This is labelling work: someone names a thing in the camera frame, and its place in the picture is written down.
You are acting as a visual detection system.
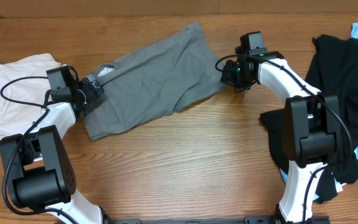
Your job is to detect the grey shorts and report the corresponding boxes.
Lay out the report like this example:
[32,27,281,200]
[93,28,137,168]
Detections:
[83,22,225,141]

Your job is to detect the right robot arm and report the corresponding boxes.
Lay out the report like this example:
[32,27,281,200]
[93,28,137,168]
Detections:
[220,31,345,223]

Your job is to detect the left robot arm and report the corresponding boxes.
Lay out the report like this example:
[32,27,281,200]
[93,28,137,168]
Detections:
[0,65,111,223]

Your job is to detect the folded white shorts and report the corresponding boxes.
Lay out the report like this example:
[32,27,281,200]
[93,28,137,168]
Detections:
[0,54,62,140]

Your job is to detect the black polo shirt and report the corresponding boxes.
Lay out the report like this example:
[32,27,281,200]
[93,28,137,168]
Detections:
[259,34,358,205]

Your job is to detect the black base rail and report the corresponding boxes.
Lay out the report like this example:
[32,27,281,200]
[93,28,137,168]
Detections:
[108,216,276,224]

